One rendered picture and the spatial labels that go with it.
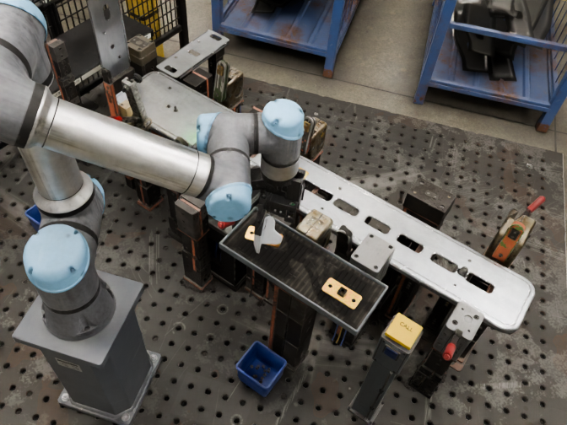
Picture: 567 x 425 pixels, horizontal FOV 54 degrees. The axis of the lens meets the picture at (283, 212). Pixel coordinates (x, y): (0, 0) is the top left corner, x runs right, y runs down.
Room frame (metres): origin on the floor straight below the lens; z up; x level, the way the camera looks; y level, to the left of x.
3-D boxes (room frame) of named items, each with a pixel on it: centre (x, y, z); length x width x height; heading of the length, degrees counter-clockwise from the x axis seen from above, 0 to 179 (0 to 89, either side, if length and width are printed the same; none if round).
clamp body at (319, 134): (1.28, -0.06, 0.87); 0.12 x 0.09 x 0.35; 149
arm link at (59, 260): (0.57, 0.42, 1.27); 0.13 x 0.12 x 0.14; 9
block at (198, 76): (1.54, 0.34, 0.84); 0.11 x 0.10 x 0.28; 149
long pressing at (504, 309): (1.10, -0.05, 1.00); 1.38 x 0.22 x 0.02; 59
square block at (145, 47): (1.59, 0.54, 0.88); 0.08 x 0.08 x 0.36; 59
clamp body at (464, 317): (0.66, -0.45, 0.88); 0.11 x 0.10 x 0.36; 149
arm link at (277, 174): (0.76, 0.02, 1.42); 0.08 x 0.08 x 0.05
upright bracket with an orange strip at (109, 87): (1.26, 0.54, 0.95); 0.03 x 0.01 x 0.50; 59
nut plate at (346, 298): (0.64, -0.14, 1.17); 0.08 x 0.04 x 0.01; 60
